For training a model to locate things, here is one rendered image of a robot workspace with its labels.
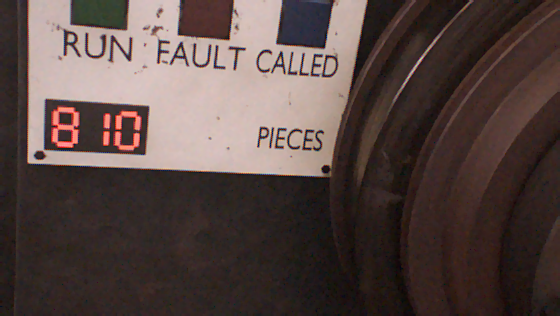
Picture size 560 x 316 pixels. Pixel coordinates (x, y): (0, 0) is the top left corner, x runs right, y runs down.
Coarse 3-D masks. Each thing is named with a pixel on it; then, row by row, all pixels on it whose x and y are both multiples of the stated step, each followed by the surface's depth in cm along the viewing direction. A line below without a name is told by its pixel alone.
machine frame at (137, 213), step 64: (0, 0) 68; (384, 0) 66; (0, 64) 70; (0, 128) 73; (0, 192) 75; (64, 192) 68; (128, 192) 69; (192, 192) 70; (256, 192) 71; (320, 192) 73; (0, 256) 78; (64, 256) 70; (128, 256) 72; (192, 256) 73; (256, 256) 74; (320, 256) 76
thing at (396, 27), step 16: (416, 0) 57; (400, 16) 57; (416, 16) 57; (384, 32) 58; (400, 32) 58; (384, 48) 58; (368, 64) 59; (368, 80) 59; (352, 96) 60; (352, 112) 60; (352, 128) 60; (336, 144) 61; (336, 160) 61; (336, 176) 62; (336, 192) 63; (336, 208) 63; (336, 224) 64; (336, 240) 65; (352, 272) 66; (352, 288) 67
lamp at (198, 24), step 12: (192, 0) 60; (204, 0) 60; (216, 0) 60; (228, 0) 61; (192, 12) 60; (204, 12) 61; (216, 12) 61; (228, 12) 61; (192, 24) 61; (204, 24) 61; (216, 24) 61
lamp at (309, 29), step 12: (288, 0) 62; (300, 0) 62; (312, 0) 62; (288, 12) 62; (300, 12) 62; (312, 12) 62; (324, 12) 63; (288, 24) 62; (300, 24) 63; (312, 24) 63; (324, 24) 63; (288, 36) 63; (300, 36) 63; (312, 36) 63; (324, 36) 63
